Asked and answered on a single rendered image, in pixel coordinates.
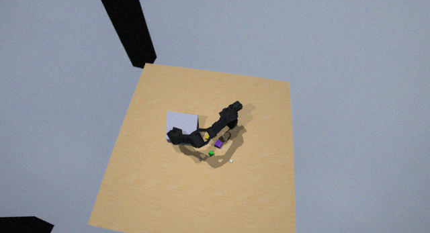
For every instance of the purple block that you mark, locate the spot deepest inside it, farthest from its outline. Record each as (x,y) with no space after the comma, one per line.
(218,144)

